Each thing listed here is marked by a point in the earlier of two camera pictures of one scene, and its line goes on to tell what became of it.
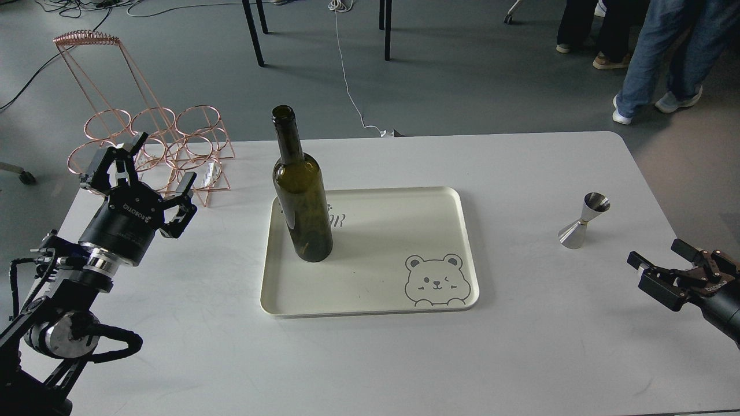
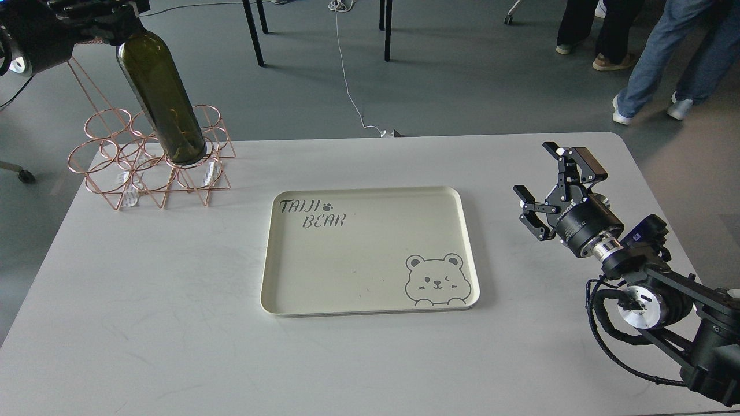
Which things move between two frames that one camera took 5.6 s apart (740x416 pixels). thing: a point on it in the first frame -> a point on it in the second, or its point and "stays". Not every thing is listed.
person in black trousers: [618, 29] stays
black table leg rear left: [262, 15] stays
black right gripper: [719, 296] -> [581, 217]
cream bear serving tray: [392, 249] stays
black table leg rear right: [382, 14] stays
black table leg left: [253, 31] stays
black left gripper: [124, 227] -> [40, 32]
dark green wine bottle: [298, 184] -> [165, 97]
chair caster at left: [26, 177] stays
